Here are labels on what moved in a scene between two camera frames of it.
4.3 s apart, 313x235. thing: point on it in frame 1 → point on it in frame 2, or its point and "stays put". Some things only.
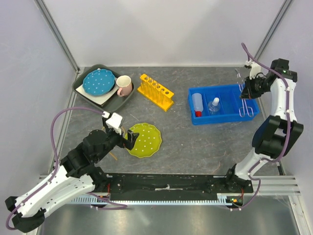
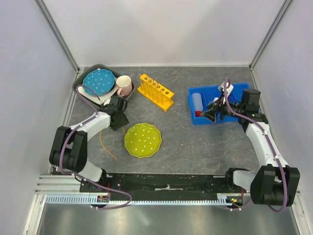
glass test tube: x=157 y=87 stays put
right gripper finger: x=248 y=82 → x=218 y=102
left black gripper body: x=115 y=139 → x=122 y=121
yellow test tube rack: x=159 y=94 stays put
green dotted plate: x=148 y=142 stays put
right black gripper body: x=259 y=86 → x=225 y=110
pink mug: x=124 y=85 stays put
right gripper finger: x=245 y=94 → x=211 y=115
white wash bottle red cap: x=197 y=102 stays put
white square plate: x=100 y=100 stays put
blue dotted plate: x=99 y=82 stays put
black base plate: x=124 y=185 stays put
